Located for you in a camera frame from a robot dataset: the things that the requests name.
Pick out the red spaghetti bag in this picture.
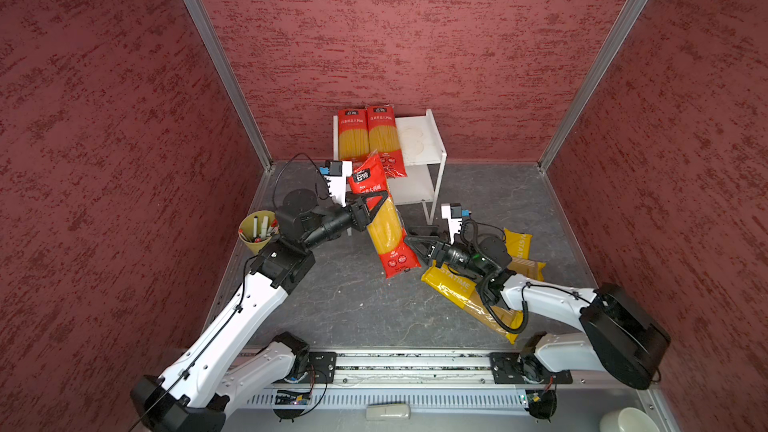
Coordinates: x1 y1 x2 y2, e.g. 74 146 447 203
367 105 407 178
337 109 370 162
348 153 421 278

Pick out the yellow pen holder cup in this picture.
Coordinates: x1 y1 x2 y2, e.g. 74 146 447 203
238 210 279 255

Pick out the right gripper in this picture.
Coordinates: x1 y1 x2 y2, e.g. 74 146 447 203
406 223 489 277

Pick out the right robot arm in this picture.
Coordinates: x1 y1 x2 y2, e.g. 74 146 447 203
405 221 671 390

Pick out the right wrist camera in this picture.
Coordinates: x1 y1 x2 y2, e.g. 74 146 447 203
440 203 471 243

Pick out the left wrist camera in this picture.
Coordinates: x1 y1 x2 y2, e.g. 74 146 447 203
320 160 353 207

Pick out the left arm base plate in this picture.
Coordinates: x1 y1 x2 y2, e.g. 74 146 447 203
292 351 338 384

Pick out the yellow pasta bag front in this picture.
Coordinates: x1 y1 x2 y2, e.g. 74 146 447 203
421 265 519 344

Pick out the white bowl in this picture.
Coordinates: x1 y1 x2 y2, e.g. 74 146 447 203
599 407 660 432

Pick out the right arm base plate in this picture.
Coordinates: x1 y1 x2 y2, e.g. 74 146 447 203
489 352 573 385

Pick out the yellow pasta bag underneath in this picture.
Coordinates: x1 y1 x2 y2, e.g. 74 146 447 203
504 229 533 260

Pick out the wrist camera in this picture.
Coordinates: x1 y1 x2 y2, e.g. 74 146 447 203
320 160 353 207
440 203 471 243

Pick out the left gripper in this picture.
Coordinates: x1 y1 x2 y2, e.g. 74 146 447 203
302 187 387 249

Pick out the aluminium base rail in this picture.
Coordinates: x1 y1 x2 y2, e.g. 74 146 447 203
232 349 648 415

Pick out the yellow pasta bag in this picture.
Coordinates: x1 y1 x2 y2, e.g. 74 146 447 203
421 265 519 344
508 257 546 281

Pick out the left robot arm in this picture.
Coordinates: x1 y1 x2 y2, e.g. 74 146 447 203
131 189 388 431

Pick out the yellow pasta bag rear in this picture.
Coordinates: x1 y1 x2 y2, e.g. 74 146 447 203
508 257 546 281

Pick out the white two-tier shelf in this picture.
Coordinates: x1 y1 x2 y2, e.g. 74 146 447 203
332 109 448 236

